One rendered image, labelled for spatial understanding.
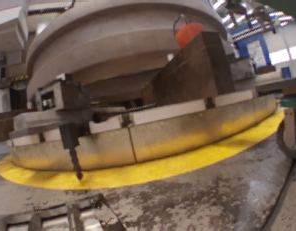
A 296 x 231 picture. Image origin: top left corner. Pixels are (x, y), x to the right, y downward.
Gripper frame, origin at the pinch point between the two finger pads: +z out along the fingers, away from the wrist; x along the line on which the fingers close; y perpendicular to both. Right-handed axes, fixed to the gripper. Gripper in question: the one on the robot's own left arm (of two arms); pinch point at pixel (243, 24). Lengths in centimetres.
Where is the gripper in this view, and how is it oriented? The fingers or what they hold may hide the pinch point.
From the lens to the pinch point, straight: 96.7
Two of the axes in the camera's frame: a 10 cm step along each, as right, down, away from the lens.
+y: -1.5, 0.0, 9.9
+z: 2.0, 9.8, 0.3
